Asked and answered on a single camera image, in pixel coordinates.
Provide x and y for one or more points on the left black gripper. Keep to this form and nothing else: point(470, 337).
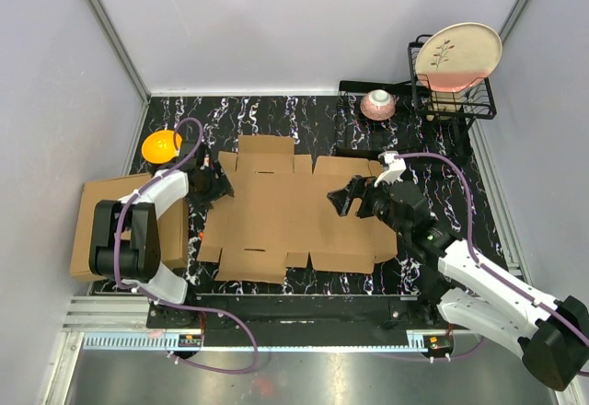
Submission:
point(220, 187)

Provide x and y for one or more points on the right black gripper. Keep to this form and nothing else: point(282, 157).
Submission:
point(358, 187)

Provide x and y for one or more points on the brown cardboard box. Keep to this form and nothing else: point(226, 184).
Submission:
point(280, 217)
point(173, 225)

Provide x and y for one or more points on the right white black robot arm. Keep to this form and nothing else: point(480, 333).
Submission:
point(549, 336)

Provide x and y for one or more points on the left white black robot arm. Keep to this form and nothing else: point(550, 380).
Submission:
point(125, 245)

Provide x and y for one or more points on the closed brown cardboard box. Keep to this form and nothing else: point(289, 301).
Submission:
point(173, 225)

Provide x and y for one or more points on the orange bowl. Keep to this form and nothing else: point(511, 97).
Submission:
point(161, 147)

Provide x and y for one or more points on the pink patterned ceramic bowl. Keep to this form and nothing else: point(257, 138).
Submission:
point(378, 105)

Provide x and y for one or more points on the beige cup in rack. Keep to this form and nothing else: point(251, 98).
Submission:
point(446, 101)

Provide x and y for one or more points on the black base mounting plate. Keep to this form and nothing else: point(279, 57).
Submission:
point(391, 312)

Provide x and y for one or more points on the beige plate with leaf pattern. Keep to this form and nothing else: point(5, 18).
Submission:
point(458, 57)

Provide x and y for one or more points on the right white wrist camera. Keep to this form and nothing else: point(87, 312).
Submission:
point(393, 166)

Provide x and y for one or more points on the black wire dish rack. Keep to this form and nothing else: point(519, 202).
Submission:
point(413, 128)

